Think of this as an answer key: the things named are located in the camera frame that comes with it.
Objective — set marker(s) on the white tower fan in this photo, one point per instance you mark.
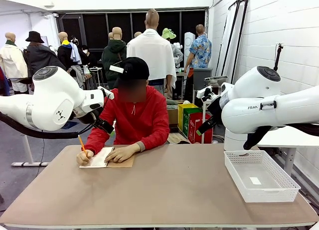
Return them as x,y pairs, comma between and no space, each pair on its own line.
189,43

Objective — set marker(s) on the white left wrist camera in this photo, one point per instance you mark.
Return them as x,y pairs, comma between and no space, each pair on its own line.
106,92

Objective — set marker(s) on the white table leg with foot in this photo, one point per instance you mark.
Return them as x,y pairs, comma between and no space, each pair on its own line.
28,155

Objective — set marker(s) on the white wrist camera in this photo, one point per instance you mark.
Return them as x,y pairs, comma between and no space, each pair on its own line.
205,93
106,92

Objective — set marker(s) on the spiral notebook with brown cover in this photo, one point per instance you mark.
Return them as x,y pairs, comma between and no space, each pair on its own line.
99,161

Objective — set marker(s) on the mannequin with yellow collar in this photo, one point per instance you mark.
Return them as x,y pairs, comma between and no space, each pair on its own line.
66,53

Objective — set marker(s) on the bare beige mannequin head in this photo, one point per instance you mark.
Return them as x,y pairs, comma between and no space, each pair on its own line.
110,36
137,35

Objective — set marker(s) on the yellow green box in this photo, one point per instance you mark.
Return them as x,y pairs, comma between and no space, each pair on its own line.
182,115

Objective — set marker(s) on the grey-green folded cloth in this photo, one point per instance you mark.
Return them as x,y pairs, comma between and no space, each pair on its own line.
173,105

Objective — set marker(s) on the black tripod stand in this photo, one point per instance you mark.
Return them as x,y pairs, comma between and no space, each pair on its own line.
278,56

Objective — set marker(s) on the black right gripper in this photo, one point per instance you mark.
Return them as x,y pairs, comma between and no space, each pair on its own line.
209,122

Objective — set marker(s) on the brown cardboard box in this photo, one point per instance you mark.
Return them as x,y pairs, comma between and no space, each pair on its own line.
172,116

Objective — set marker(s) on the mannequin with green hat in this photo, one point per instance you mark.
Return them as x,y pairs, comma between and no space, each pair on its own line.
168,34

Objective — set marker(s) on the person's right hand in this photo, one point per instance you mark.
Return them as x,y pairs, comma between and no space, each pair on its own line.
84,158

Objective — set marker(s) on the grey metal cabinet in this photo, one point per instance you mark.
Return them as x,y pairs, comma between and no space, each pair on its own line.
203,76

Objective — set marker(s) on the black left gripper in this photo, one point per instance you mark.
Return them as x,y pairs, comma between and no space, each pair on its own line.
104,126

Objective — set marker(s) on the red shopping bag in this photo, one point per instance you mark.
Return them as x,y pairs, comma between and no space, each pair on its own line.
193,137

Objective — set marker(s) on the person's left hand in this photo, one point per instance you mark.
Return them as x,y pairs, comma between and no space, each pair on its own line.
123,153

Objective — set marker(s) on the mannequin in white cape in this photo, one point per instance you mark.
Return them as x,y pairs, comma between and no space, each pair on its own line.
152,53

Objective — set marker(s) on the white round stool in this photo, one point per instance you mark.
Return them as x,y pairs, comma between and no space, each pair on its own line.
96,70

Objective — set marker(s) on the grey metal tray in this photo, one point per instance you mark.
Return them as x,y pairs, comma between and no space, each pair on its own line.
215,78

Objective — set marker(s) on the person's left forearm red sleeve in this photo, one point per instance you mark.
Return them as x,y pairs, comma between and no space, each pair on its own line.
154,139

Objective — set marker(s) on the person's right forearm red sleeve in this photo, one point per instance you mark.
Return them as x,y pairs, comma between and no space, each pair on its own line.
96,141

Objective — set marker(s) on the person in red hoodie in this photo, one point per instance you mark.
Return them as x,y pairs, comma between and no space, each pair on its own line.
139,120

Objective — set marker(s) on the background person with face mask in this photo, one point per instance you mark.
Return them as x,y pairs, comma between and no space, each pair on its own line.
87,55

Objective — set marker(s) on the mannequin with black bucket hat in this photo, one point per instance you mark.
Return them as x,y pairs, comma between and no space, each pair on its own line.
40,55

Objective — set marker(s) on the mannequin in blue floral shirt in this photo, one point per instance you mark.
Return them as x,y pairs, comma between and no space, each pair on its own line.
199,53

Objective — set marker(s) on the black cap with white label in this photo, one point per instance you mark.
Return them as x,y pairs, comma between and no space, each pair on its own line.
135,68

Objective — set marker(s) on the orange pencil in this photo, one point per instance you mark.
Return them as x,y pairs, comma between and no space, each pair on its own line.
82,144

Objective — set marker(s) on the black-framed white panel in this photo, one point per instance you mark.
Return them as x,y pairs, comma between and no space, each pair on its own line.
239,40
228,45

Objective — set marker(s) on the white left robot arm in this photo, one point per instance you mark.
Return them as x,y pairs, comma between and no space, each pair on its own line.
49,102

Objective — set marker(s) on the white round trash bin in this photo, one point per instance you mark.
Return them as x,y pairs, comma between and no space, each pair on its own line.
233,141

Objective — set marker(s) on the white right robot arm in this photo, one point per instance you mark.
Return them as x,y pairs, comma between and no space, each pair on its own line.
249,115

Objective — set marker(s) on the green shopping bag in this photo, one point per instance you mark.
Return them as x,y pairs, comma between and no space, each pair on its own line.
187,122

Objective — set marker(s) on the small white side table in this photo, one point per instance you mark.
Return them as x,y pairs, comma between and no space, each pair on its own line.
204,120

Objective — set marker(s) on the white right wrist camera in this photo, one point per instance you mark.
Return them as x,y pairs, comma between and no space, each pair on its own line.
205,93

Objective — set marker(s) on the white perforated plastic basket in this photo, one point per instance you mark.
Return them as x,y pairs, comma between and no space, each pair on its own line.
264,192

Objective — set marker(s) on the white desk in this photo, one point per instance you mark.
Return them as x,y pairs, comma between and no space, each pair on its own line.
294,140

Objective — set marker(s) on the mannequin in dark green puffer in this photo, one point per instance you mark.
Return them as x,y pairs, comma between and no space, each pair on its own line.
113,58

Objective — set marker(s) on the mannequin in cream jacket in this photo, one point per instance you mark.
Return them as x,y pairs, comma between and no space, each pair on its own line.
11,60

